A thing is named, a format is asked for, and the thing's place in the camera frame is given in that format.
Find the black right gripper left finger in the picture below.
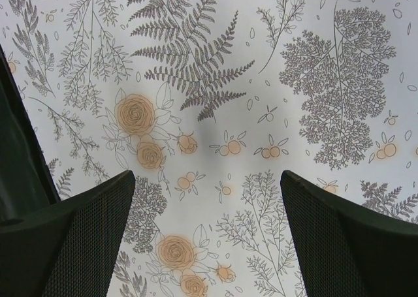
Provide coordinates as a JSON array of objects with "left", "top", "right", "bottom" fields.
[{"left": 1, "top": 170, "right": 135, "bottom": 296}]

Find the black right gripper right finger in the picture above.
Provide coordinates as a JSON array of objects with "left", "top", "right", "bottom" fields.
[{"left": 280, "top": 170, "right": 417, "bottom": 297}]

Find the black t shirt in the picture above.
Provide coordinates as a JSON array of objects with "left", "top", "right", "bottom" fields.
[{"left": 1, "top": 52, "right": 61, "bottom": 222}]

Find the floral patterned table mat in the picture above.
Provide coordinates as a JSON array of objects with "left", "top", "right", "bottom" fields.
[{"left": 1, "top": 0, "right": 417, "bottom": 296}]

